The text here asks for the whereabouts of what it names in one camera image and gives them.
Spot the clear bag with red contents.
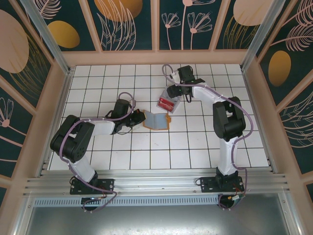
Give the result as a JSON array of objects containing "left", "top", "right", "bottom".
[{"left": 156, "top": 85, "right": 182, "bottom": 115}]

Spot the red credit card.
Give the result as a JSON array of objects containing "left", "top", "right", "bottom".
[{"left": 158, "top": 97, "right": 175, "bottom": 111}]

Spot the orange leather card holder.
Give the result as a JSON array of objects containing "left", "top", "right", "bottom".
[{"left": 142, "top": 110, "right": 173, "bottom": 131}]

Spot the grey metal sheet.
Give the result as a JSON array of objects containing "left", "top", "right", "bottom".
[{"left": 13, "top": 205, "right": 303, "bottom": 235}]

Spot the purple cable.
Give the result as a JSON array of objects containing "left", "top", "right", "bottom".
[
  {"left": 59, "top": 92, "right": 137, "bottom": 214},
  {"left": 162, "top": 64, "right": 255, "bottom": 211}
]

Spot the aluminium side rail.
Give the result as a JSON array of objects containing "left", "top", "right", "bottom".
[
  {"left": 241, "top": 66, "right": 279, "bottom": 173},
  {"left": 38, "top": 70, "right": 74, "bottom": 178}
]

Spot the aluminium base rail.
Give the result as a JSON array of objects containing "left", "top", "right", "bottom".
[{"left": 23, "top": 168, "right": 291, "bottom": 199}]

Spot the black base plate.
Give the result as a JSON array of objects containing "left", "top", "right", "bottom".
[
  {"left": 200, "top": 176, "right": 245, "bottom": 193},
  {"left": 70, "top": 178, "right": 115, "bottom": 195}
]

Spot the grey slotted cable duct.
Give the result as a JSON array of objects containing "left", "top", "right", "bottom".
[{"left": 33, "top": 196, "right": 220, "bottom": 208}]

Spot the aluminium corner post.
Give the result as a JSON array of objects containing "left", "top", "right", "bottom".
[
  {"left": 20, "top": 0, "right": 74, "bottom": 75},
  {"left": 241, "top": 0, "right": 286, "bottom": 71}
]

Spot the black round cable port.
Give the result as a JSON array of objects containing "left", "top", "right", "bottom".
[
  {"left": 218, "top": 193, "right": 246, "bottom": 212},
  {"left": 81, "top": 195, "right": 105, "bottom": 214}
]

